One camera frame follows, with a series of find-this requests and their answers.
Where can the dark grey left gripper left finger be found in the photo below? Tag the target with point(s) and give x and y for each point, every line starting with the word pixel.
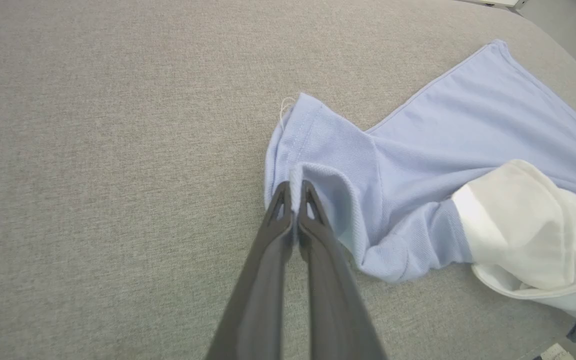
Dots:
pixel 258 300

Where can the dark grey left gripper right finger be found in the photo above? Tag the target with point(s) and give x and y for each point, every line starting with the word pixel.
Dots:
pixel 335 300

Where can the light blue and white garment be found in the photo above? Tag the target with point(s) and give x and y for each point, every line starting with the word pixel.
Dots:
pixel 418 150

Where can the grey fabric sofa cushion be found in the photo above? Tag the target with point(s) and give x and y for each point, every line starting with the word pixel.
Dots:
pixel 93 150

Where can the white power strip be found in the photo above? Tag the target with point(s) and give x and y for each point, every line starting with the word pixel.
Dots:
pixel 558 352

